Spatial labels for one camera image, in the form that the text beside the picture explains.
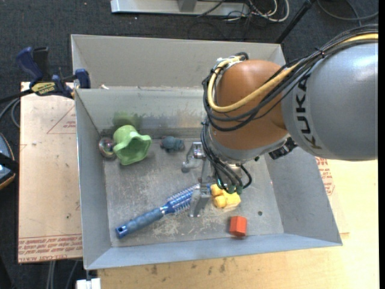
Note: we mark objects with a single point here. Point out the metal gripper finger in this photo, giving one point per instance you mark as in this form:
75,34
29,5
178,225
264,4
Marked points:
195,154
199,205

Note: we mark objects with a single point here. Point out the yellow toy block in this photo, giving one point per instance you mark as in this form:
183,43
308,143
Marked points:
224,200

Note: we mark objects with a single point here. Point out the dark teal toy animal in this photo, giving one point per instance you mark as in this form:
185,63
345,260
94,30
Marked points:
171,144

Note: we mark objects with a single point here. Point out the orange-red block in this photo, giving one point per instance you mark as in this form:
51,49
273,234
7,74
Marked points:
238,226

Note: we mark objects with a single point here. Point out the blue hairbrush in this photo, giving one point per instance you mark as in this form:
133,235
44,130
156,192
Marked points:
144,220

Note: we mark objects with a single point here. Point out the grey metal bin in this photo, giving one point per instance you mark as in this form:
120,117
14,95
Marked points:
144,188

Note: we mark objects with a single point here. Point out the light green plastic cup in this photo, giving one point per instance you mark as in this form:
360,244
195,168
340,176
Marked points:
132,147

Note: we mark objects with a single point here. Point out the shiny clear glass ball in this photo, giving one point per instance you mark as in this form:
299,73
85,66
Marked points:
106,147

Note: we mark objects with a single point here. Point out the brown cardboard board red print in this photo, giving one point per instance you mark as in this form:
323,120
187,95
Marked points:
48,173

